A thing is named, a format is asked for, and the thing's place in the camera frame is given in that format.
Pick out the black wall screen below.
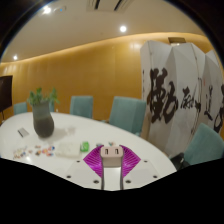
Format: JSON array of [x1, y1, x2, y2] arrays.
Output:
[[0, 75, 14, 113]]

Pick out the teal chairs group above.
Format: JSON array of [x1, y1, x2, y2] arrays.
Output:
[[13, 95, 148, 136]]

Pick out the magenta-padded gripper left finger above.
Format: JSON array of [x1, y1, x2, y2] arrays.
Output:
[[64, 145, 103, 190]]

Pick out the round ceiling lights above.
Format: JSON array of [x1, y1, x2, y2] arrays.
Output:
[[11, 4, 128, 62]]

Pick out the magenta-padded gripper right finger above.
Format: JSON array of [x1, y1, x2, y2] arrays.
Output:
[[121, 145, 161, 191]]

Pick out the teal upholstered chair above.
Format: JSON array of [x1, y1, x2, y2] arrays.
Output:
[[183, 122, 224, 166]]

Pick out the ceiling air vent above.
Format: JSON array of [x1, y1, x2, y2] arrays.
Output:
[[87, 0, 129, 13]]

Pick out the small green object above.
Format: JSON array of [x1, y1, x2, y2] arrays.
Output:
[[80, 141, 90, 153]]

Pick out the white calligraphy folding screen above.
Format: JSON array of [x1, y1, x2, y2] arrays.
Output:
[[139, 39, 224, 158]]

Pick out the small grey card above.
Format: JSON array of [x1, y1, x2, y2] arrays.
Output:
[[17, 127, 30, 138]]

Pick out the green plant in grey vase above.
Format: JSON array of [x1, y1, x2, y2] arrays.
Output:
[[27, 87, 60, 139]]

